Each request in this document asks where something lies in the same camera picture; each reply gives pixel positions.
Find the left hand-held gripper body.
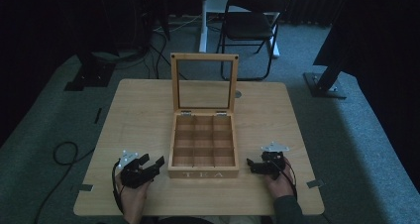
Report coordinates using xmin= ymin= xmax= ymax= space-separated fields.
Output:
xmin=117 ymin=150 xmax=157 ymax=189

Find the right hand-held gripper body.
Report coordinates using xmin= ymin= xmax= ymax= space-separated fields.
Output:
xmin=259 ymin=141 xmax=291 ymax=181

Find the wooden tea box with lid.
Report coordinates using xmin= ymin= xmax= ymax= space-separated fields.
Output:
xmin=167 ymin=53 xmax=241 ymax=179

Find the person's left hand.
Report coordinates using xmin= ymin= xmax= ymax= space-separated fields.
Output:
xmin=114 ymin=169 xmax=155 ymax=224

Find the person's right hand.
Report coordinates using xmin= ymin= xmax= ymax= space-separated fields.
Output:
xmin=263 ymin=157 xmax=297 ymax=199

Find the black stand with metal base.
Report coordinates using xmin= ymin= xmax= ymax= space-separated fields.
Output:
xmin=302 ymin=19 xmax=358 ymax=100

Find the black stand base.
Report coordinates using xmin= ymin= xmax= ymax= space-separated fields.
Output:
xmin=63 ymin=51 xmax=117 ymax=92

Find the black folding chair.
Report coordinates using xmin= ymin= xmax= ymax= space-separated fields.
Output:
xmin=216 ymin=0 xmax=291 ymax=82

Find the left hand-held gripper cable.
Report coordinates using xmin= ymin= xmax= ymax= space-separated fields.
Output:
xmin=111 ymin=158 xmax=126 ymax=216

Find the hand-held gripper cable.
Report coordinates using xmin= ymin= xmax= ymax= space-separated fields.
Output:
xmin=111 ymin=158 xmax=126 ymax=216
xmin=278 ymin=158 xmax=299 ymax=202

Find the right hand-held gripper cable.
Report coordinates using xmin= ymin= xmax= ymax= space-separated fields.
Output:
xmin=278 ymin=158 xmax=299 ymax=202

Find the black floor cable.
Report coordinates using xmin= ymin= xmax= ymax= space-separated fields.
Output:
xmin=33 ymin=141 xmax=97 ymax=224

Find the bundle of dark cables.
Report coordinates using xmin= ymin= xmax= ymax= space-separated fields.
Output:
xmin=142 ymin=15 xmax=189 ymax=81

